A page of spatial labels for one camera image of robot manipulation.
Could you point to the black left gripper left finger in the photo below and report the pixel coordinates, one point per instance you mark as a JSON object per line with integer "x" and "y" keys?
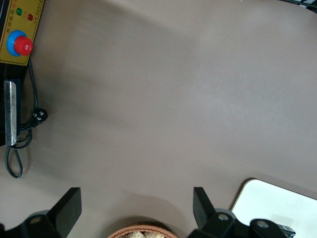
{"x": 67, "y": 210}

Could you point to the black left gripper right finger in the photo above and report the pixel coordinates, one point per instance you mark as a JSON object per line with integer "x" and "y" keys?
{"x": 204, "y": 213}

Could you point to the white rectangular tray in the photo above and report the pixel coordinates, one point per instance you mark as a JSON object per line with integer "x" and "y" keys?
{"x": 272, "y": 200}

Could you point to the beige bread piece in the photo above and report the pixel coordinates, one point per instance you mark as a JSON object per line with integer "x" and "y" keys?
{"x": 135, "y": 235}
{"x": 153, "y": 235}

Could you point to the brown wicker basket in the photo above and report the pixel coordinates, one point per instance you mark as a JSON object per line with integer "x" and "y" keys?
{"x": 123, "y": 231}

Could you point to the dark grey device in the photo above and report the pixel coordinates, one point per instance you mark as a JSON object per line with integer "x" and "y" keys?
{"x": 286, "y": 230}

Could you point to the black machine with metal strip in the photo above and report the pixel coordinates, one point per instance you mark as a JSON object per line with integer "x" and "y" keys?
{"x": 11, "y": 111}

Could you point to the red emergency stop button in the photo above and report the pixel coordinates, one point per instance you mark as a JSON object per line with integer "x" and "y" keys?
{"x": 22, "y": 45}

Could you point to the yellow control panel box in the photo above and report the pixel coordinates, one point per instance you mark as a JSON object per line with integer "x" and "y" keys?
{"x": 18, "y": 29}

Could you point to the black striped object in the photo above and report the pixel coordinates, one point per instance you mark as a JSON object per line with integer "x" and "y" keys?
{"x": 305, "y": 5}

